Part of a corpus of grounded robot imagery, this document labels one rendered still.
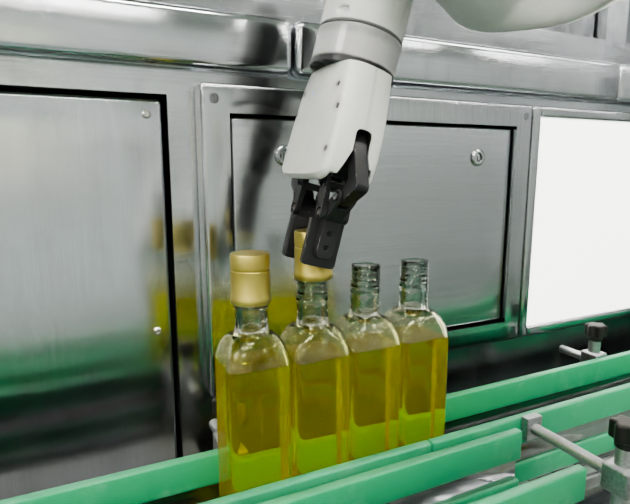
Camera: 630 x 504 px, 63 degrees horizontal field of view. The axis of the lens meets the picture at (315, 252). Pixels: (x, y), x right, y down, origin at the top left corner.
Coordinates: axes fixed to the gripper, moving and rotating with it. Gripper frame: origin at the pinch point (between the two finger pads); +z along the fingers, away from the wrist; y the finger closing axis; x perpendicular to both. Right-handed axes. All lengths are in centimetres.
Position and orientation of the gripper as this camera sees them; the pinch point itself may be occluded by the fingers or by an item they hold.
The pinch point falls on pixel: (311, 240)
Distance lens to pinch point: 46.0
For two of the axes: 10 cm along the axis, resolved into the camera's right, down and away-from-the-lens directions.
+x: 8.8, 1.9, 4.4
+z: -2.3, 9.7, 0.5
